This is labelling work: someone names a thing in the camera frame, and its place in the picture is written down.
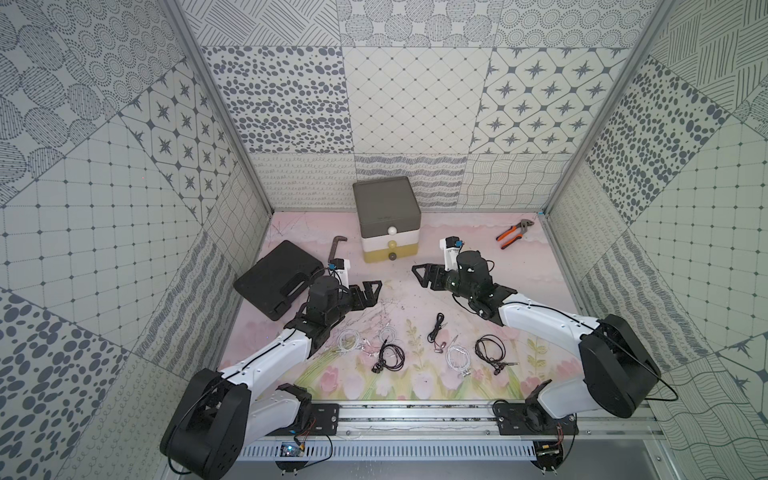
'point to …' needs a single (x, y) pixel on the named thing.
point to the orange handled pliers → (523, 224)
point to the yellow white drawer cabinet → (389, 218)
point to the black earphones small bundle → (432, 335)
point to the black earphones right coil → (493, 349)
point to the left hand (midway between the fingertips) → (369, 279)
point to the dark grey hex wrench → (334, 246)
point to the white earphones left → (349, 340)
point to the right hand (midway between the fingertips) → (422, 271)
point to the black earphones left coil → (391, 356)
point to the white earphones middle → (388, 334)
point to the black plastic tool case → (279, 279)
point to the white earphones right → (458, 358)
